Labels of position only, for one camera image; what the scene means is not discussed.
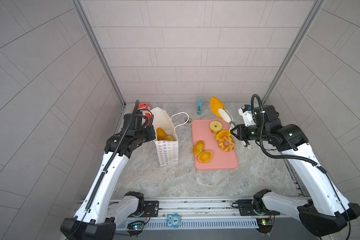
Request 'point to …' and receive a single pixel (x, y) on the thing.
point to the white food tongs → (229, 119)
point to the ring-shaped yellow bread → (215, 126)
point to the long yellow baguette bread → (161, 134)
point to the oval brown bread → (216, 105)
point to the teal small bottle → (199, 108)
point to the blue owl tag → (173, 220)
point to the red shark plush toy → (144, 107)
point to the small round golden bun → (198, 147)
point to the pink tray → (206, 130)
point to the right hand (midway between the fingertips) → (231, 131)
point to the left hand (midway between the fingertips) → (157, 128)
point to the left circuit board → (135, 227)
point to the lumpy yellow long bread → (168, 138)
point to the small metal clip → (185, 119)
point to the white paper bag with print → (167, 150)
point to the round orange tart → (205, 156)
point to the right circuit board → (265, 225)
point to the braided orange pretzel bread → (231, 143)
